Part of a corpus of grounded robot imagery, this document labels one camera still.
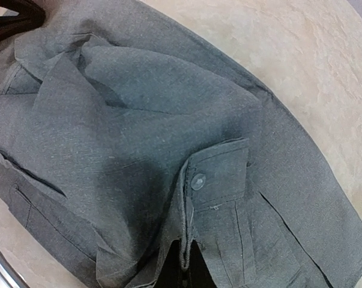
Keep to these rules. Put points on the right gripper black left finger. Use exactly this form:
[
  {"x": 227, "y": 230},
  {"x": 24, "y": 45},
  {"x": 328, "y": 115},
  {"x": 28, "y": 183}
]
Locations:
[{"x": 171, "y": 273}]

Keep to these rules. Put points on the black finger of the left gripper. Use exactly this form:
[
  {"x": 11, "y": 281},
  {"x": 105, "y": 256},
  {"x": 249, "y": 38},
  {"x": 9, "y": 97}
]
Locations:
[{"x": 29, "y": 16}]

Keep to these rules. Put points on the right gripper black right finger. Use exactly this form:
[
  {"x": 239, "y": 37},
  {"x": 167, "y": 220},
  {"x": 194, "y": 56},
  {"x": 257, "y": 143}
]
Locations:
[{"x": 198, "y": 275}]

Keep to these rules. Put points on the grey garment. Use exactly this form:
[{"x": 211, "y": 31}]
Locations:
[{"x": 122, "y": 131}]

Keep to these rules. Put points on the aluminium front rail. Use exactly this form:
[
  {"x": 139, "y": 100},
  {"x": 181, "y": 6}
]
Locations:
[{"x": 9, "y": 278}]

